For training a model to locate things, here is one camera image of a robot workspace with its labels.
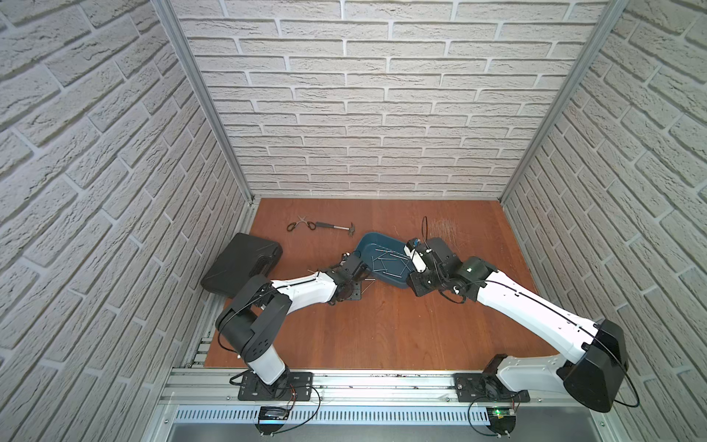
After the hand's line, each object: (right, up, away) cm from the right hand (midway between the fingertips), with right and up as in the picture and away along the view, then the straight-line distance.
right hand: (414, 278), depth 79 cm
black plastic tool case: (-58, +5, +16) cm, 60 cm away
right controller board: (+21, -35, -9) cm, 42 cm away
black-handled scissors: (-45, +15, +30) cm, 56 cm away
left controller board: (-39, -36, -8) cm, 54 cm away
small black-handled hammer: (-20, +14, +29) cm, 38 cm away
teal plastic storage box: (-6, +3, +21) cm, 22 cm away
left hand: (-18, -5, +13) cm, 22 cm away
